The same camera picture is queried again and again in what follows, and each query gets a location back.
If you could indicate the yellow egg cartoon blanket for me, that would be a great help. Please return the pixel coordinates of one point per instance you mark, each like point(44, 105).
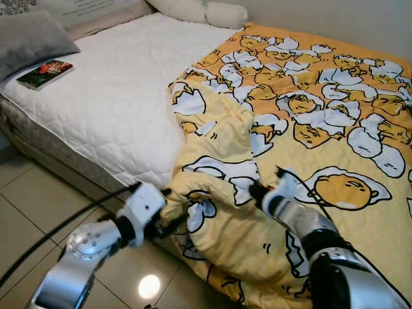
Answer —
point(322, 129)

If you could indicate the dark red cover book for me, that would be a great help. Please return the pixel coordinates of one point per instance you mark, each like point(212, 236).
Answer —
point(45, 74)

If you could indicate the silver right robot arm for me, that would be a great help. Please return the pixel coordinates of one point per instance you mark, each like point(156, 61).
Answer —
point(335, 257)

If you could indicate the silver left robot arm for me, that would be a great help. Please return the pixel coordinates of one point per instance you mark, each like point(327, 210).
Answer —
point(84, 244)

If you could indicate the grey patterned mattress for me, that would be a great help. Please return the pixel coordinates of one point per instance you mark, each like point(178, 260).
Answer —
point(64, 166)

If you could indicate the long cream bolster pillow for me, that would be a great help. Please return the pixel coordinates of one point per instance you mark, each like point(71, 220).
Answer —
point(193, 11)

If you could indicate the printed grey white headboard cushion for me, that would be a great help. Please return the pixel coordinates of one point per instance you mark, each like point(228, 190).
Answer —
point(96, 9)

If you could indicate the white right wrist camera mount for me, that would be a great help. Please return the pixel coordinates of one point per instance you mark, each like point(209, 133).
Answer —
point(283, 193)

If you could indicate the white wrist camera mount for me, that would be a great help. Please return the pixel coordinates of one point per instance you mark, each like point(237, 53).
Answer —
point(283, 193)
point(141, 209)

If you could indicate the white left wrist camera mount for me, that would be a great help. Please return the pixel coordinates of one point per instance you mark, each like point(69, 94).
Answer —
point(141, 209)

